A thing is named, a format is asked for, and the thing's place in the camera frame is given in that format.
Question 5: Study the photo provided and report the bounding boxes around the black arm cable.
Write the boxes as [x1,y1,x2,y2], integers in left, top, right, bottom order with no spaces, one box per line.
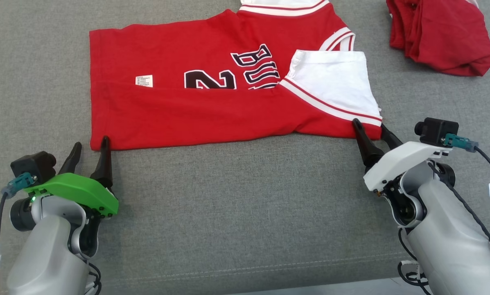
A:
[83,261,103,295]
[397,161,490,295]

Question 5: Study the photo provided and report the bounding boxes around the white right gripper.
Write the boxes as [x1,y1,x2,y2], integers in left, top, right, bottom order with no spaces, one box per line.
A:
[352,118,454,193]

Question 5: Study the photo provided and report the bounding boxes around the right teal-plug camera cable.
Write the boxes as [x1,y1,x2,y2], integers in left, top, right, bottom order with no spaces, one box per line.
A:
[443,134,490,187]

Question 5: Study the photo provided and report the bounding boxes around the left teal-plug camera cable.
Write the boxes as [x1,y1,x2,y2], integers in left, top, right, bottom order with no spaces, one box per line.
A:
[0,172,37,295]

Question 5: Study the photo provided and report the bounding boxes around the red white-trimmed jersey shirt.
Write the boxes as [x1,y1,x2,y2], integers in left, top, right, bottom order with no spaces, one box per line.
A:
[89,0,384,152]

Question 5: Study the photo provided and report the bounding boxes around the teal-plug camera cable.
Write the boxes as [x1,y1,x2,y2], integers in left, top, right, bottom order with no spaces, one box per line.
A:
[0,172,37,295]
[443,134,490,187]

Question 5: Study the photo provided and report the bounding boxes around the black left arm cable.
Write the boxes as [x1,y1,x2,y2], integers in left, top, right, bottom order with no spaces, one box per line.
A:
[83,261,103,295]

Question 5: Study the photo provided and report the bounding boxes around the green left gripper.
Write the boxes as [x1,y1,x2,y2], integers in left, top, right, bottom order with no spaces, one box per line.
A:
[24,136,120,218]

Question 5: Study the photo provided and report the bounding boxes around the grey fabric sofa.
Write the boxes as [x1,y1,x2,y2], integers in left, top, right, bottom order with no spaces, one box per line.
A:
[0,0,490,295]

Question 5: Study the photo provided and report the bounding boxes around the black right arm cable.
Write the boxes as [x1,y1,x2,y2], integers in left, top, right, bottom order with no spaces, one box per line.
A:
[397,161,490,295]

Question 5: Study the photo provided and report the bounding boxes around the red basketball shorts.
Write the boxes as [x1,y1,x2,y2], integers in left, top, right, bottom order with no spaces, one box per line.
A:
[386,0,490,77]

